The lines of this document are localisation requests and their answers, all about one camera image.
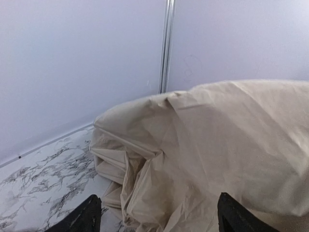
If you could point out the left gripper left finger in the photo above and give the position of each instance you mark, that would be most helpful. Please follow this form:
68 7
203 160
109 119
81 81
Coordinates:
85 218

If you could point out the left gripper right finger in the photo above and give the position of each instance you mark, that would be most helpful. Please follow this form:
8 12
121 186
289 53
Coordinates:
233 217

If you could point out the beige and black folding umbrella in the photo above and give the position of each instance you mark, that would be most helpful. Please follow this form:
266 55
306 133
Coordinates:
170 156

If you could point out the right aluminium corner post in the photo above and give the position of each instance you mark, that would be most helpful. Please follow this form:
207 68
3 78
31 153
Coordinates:
166 46

